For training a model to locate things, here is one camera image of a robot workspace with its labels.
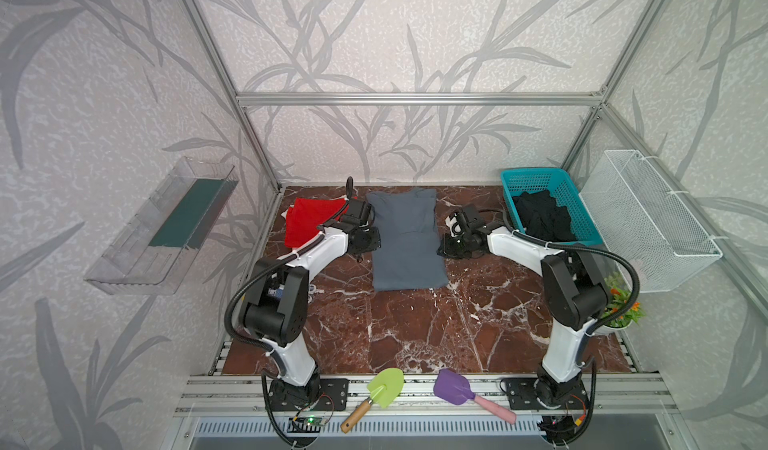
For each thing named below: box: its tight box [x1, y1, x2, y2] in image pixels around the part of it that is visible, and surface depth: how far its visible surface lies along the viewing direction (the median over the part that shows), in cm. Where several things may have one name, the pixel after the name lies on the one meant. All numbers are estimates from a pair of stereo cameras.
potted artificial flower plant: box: [594, 271, 646, 334], surface depth 75 cm
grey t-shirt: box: [366, 188, 449, 293], surface depth 104 cm
